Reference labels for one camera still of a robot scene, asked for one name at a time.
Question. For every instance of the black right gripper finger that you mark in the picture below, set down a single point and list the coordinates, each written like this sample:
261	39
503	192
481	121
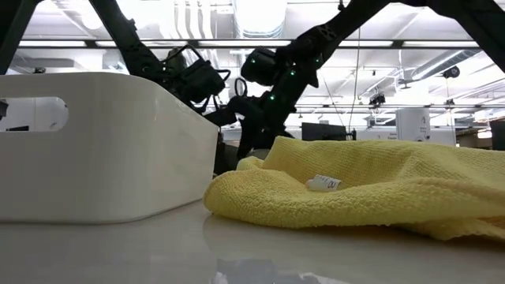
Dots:
248	142

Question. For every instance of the white plastic bin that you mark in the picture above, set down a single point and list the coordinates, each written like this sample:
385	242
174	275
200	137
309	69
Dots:
110	158

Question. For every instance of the yellow microfiber towel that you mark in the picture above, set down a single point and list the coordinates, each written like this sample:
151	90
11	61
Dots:
375	189

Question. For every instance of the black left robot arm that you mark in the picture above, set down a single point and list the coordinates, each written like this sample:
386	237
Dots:
126	39

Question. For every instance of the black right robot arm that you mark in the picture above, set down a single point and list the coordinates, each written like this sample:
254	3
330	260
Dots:
355	19

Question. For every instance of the green cactus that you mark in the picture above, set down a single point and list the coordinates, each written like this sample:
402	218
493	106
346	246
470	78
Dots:
175	59

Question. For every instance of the black monitor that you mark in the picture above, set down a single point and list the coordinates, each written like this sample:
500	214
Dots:
323	132

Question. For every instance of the black hanging spotlight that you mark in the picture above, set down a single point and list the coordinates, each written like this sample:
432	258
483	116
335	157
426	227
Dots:
377	99
451	72

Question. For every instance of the white kiosk pillar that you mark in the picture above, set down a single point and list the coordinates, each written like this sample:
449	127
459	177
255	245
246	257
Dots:
412	126

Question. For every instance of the black screen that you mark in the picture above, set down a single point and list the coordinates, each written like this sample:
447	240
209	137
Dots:
498	136

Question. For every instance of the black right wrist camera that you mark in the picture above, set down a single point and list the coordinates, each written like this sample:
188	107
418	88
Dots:
238	107

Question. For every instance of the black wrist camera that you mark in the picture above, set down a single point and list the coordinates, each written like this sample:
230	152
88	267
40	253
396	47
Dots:
238	107
221	117

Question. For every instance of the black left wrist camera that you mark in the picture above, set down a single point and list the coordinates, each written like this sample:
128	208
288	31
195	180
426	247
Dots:
221	117

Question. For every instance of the black horizontal rail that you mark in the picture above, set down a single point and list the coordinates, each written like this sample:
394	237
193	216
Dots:
343	105

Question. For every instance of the small black dome camera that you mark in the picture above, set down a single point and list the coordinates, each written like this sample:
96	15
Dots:
39	70

